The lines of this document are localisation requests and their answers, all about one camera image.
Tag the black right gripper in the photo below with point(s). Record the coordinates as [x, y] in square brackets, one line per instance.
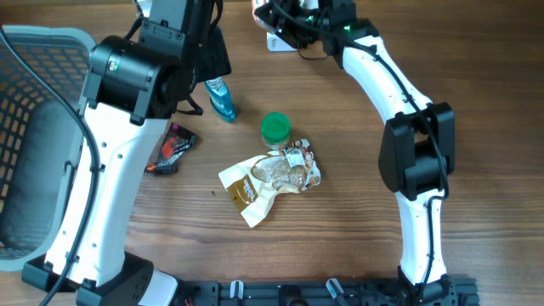
[283, 19]

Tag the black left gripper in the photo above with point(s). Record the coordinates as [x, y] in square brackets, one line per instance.
[213, 59]

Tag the blue mouthwash bottle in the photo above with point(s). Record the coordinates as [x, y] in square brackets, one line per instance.
[220, 99]

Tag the small red white box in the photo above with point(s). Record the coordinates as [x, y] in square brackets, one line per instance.
[256, 4]

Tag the black red snack wrapper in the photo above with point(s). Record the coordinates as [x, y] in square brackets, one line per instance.
[177, 141]

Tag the green lid jar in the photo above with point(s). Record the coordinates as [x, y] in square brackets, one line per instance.
[276, 130]

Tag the white brown cookie bag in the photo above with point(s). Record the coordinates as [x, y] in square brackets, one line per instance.
[254, 184]

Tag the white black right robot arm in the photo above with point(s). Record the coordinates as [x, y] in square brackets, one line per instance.
[418, 141]

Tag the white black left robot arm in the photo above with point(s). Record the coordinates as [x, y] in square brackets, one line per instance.
[133, 86]

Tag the white barcode scanner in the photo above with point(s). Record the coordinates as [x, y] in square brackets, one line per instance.
[275, 44]

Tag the grey plastic mesh basket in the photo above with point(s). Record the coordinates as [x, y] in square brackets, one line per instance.
[40, 142]

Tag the black mounting rail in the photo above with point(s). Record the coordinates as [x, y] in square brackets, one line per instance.
[297, 293]

